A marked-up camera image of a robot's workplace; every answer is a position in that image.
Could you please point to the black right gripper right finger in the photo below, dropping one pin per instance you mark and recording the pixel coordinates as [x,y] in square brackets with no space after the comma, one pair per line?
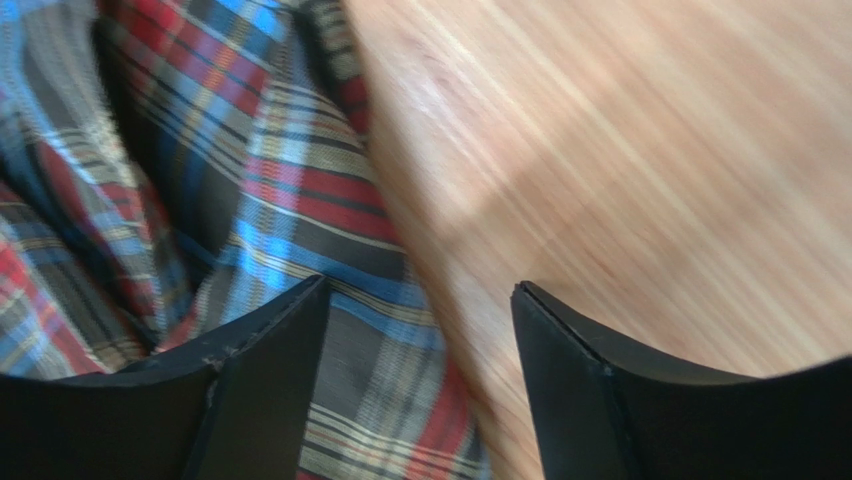
[605,406]

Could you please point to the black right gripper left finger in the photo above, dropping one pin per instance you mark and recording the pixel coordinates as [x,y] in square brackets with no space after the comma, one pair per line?
[232,403]

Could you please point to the brown blue red plaid shirt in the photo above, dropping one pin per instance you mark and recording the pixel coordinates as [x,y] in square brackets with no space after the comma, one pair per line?
[170,166]

